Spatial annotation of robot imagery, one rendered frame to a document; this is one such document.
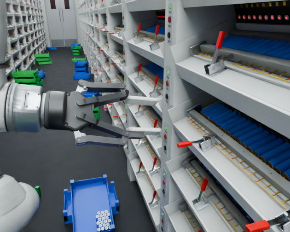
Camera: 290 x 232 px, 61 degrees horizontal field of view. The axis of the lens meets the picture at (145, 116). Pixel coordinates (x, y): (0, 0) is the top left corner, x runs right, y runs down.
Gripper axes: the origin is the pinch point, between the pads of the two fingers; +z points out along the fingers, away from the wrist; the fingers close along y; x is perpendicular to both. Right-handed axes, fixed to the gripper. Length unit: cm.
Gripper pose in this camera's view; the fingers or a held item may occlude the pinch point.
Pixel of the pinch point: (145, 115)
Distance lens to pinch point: 53.7
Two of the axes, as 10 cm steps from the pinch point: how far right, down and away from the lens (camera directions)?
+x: -3.1, 3.4, 8.9
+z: 9.5, 0.6, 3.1
